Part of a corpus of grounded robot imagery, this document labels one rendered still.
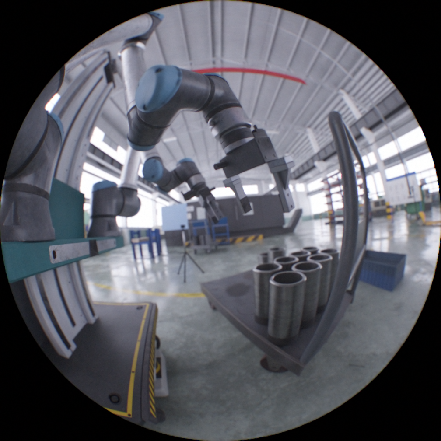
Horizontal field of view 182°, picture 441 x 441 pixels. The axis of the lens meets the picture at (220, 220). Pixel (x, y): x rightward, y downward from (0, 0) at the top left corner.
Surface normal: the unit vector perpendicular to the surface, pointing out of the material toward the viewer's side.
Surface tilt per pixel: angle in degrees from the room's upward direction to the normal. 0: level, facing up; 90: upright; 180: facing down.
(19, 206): 70
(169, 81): 124
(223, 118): 113
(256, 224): 90
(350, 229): 92
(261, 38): 171
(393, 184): 90
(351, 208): 92
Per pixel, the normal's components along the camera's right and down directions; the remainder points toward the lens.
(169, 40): 0.25, 0.97
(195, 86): 0.78, 0.46
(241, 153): -0.78, 0.46
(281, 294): -0.71, 0.04
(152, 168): -0.04, 0.04
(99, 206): 0.57, -0.10
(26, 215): 0.90, -0.44
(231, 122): -0.11, 0.31
